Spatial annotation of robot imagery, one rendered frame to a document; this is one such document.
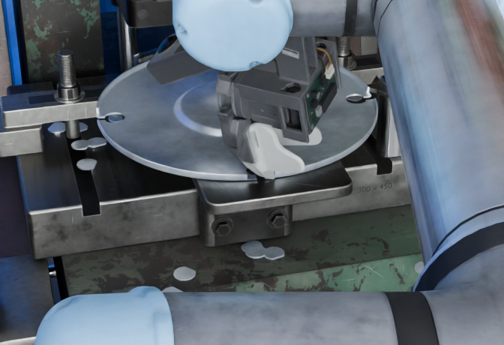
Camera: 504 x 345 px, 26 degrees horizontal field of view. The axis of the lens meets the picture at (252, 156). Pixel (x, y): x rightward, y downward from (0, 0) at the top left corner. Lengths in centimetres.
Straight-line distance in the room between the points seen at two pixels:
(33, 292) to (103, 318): 74
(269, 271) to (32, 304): 24
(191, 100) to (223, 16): 47
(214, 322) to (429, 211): 15
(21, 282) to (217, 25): 52
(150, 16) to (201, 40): 44
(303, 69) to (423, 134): 34
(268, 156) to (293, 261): 21
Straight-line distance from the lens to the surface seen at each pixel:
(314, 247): 116
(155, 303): 38
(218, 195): 99
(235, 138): 92
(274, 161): 96
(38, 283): 113
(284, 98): 87
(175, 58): 92
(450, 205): 48
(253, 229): 115
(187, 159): 104
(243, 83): 88
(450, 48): 58
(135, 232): 116
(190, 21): 68
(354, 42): 154
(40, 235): 114
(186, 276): 111
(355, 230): 119
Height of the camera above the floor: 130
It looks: 30 degrees down
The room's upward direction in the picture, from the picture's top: straight up
